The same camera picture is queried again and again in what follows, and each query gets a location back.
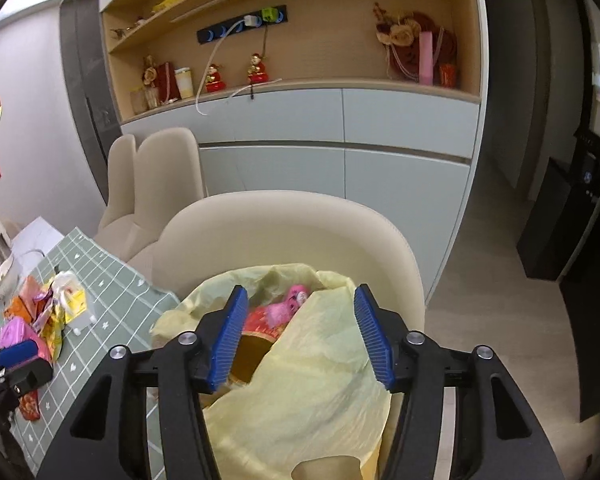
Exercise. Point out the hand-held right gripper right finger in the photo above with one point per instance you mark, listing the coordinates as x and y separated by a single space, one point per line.
375 340

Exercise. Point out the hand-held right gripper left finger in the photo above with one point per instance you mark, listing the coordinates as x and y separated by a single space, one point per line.
227 340

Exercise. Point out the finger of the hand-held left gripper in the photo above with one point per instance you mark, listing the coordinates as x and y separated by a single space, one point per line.
30 376
17 353

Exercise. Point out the pink plastic toy box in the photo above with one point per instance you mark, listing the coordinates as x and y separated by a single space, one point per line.
12 332

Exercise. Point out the orange wrapper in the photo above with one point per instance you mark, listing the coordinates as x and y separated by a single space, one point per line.
22 305

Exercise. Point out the pink cartoon wrapper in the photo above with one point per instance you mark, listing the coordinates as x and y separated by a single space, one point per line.
292 302

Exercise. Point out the yellow plastic bag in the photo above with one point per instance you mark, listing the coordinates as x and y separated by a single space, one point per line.
305 385

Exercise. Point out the gold purple wrapper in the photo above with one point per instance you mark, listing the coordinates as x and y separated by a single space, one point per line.
50 330

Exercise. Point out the large white flower bowl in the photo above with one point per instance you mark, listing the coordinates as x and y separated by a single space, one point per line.
2 271

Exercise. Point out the white pink wrapper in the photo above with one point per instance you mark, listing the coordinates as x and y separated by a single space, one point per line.
62 282

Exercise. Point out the steel mug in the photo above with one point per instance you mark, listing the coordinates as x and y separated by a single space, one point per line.
1 248

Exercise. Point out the green checked tablecloth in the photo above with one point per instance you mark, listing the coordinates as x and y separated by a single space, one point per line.
110 280

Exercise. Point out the beige chair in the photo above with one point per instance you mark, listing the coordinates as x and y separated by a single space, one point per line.
165 170
120 180
280 230

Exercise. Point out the black water dispenser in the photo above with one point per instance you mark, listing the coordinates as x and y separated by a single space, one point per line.
565 220

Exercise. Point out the glass jar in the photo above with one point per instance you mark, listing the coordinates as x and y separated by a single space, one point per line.
139 101
151 97

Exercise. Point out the cream lidded cup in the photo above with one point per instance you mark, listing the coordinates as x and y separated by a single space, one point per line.
183 84

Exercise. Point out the red gold figurine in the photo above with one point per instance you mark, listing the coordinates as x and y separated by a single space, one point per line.
212 80
256 70

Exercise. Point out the dried bouquet with red bag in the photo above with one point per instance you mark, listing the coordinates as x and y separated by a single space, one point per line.
160 77

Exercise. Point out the small red box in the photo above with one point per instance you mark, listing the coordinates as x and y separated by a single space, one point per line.
447 75

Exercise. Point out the grey glass cabinet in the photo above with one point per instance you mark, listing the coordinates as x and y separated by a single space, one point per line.
87 85

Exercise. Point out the pink gift box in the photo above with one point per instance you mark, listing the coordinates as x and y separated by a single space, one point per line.
426 57

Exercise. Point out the black power strip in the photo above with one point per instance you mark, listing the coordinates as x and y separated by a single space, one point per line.
220 32

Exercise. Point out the white plug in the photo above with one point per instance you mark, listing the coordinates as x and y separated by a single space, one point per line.
252 21

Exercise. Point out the small gold ornament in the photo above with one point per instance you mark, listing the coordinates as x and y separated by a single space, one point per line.
122 31

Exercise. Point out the green plug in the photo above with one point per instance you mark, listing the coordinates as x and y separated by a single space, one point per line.
269 14

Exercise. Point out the yellow plastic toy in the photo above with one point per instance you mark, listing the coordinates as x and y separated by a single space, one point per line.
170 1

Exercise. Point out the beige wall cabinet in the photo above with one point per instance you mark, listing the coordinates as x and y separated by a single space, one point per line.
280 120

